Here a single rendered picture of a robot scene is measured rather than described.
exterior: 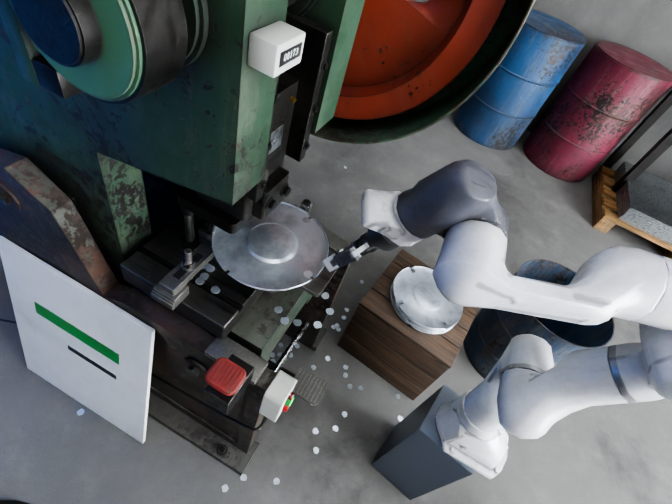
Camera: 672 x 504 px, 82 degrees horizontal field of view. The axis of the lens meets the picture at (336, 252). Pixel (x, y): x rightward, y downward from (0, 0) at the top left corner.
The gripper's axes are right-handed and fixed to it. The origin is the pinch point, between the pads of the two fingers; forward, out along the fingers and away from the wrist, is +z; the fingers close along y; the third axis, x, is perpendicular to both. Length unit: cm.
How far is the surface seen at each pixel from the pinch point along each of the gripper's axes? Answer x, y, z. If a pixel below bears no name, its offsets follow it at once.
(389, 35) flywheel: 35, 36, -20
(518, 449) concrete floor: -114, 57, 46
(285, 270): 4.5, -3.5, 13.9
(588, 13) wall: 28, 338, 2
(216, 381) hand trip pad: -5.1, -31.5, 12.3
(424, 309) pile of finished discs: -39, 50, 37
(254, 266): 9.5, -8.3, 16.3
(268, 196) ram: 19.6, -4.0, 1.0
